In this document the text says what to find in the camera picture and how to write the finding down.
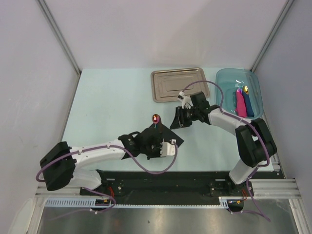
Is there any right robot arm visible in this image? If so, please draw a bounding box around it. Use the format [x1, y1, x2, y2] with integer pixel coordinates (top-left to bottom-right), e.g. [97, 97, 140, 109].
[170, 91, 277, 195]

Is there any white cable duct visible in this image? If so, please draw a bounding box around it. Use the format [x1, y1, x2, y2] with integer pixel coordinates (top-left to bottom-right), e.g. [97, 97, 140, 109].
[45, 197, 228, 209]

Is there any black paper napkin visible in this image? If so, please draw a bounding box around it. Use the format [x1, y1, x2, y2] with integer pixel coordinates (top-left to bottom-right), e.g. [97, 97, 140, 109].
[141, 123, 184, 147]

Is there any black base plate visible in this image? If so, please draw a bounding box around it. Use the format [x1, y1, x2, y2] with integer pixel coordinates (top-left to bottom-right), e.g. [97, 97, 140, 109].
[80, 170, 254, 205]

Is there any aluminium frame rail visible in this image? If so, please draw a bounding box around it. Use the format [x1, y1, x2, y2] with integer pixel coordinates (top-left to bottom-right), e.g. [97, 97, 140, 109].
[35, 0, 82, 77]

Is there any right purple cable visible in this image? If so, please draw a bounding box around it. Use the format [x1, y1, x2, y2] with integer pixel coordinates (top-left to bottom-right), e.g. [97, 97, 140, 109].
[179, 80, 272, 222]

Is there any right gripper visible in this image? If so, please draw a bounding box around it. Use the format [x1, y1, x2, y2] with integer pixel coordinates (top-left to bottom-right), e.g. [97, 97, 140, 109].
[170, 106, 199, 130]

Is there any blue rolled napkin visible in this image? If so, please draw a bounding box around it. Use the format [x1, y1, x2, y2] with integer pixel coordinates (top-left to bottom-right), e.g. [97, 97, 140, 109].
[242, 86, 254, 117]

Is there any purple cable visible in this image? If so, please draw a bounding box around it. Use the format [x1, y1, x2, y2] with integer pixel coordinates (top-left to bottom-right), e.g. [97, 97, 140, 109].
[36, 138, 178, 220]
[179, 80, 272, 222]

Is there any iridescent spoon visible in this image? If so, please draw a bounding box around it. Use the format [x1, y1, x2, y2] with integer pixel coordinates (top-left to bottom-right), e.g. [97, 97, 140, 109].
[152, 114, 161, 130]

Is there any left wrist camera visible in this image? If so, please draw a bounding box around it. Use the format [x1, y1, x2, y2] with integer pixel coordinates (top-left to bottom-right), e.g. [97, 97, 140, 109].
[160, 139, 176, 157]

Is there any silver metal tray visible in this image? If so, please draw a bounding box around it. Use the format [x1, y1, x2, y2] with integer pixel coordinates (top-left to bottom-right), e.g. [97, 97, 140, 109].
[151, 68, 210, 103]

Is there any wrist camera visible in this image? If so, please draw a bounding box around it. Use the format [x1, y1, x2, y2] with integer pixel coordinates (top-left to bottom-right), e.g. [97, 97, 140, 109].
[160, 139, 176, 157]
[177, 91, 191, 107]

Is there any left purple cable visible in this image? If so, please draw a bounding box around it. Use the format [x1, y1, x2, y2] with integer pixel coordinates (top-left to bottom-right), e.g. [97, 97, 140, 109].
[36, 138, 178, 220]

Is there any blue plastic bin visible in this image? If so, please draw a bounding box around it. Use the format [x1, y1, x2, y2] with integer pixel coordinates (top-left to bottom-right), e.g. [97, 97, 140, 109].
[215, 68, 263, 119]

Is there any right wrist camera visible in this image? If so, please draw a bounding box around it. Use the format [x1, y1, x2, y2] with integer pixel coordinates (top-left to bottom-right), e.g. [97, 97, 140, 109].
[177, 91, 191, 107]

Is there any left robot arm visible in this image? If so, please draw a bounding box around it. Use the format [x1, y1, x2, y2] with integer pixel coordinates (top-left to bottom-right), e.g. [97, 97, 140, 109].
[37, 127, 163, 195]

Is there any pink rolled napkin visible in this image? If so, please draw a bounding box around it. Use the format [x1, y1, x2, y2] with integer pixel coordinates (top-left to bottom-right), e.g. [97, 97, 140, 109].
[236, 88, 247, 118]

